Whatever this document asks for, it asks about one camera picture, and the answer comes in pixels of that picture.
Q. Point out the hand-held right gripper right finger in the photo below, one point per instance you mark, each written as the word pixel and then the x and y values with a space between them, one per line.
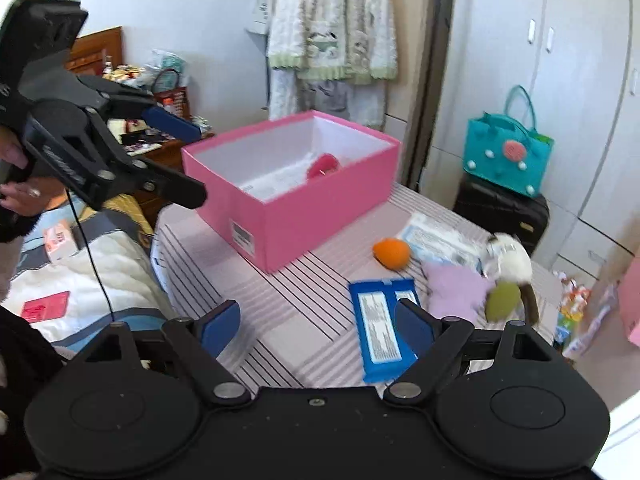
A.
pixel 415 327

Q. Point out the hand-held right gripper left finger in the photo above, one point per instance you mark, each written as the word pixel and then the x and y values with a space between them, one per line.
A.
pixel 220 330

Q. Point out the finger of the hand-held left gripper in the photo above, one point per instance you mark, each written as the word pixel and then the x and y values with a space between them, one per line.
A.
pixel 172 122
pixel 170 185

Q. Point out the blue wet wipes pack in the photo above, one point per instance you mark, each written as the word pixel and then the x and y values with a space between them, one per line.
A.
pixel 377 330

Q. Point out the purple plush toy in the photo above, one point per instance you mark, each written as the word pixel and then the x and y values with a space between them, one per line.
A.
pixel 455 290

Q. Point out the orange soft toy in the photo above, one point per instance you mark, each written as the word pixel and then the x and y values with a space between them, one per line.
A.
pixel 392 252

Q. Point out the light blue tissue pack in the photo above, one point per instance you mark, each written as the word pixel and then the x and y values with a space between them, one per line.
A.
pixel 435 242

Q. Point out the green soft toy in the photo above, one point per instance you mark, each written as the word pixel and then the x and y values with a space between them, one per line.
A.
pixel 502 302

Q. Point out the white plush toy brown tail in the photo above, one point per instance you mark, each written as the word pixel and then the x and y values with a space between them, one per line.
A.
pixel 512 260

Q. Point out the pink cardboard box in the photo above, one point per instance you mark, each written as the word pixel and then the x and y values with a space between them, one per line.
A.
pixel 300 220

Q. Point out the pink soft toy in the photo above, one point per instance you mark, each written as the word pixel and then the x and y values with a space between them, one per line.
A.
pixel 325 165

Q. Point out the person's left hand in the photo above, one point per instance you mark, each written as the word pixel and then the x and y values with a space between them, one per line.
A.
pixel 35 195

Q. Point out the woven basket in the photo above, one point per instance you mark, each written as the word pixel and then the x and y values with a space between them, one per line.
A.
pixel 172 95

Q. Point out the wooden nightstand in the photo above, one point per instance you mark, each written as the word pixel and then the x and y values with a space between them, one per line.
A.
pixel 167 157

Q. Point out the green white tissue pack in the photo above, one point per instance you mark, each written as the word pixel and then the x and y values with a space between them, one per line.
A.
pixel 167 62

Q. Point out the striped tablecloth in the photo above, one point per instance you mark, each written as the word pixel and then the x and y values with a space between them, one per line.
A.
pixel 300 305

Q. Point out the wooden headboard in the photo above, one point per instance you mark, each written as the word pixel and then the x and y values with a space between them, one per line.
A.
pixel 92 50

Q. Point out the bed blanket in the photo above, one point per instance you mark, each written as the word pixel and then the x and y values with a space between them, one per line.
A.
pixel 115 270

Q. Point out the pink packet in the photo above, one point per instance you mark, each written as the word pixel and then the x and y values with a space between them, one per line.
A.
pixel 60 242

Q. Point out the black suitcase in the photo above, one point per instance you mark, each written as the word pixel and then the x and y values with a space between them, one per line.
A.
pixel 500 215

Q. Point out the white tote bag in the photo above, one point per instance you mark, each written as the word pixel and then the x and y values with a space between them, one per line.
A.
pixel 260 10

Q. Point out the grey pajama pants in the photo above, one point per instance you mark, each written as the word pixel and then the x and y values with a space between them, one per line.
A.
pixel 325 97

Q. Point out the pile of colourful packets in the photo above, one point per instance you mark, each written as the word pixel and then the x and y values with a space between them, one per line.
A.
pixel 580 310

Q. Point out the red card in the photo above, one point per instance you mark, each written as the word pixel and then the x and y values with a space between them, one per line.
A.
pixel 45 307

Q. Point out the teal felt handbag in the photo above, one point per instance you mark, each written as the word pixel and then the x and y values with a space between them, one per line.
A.
pixel 505 160

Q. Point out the white fluffy jacket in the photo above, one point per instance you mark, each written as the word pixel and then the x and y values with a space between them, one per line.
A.
pixel 330 15

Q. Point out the person's dark clothing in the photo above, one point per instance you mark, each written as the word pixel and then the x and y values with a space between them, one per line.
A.
pixel 25 350

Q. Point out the pink paper bag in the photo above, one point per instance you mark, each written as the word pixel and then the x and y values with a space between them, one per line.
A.
pixel 631 305

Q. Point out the white wardrobe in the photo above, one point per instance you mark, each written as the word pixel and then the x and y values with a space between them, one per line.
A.
pixel 575 110

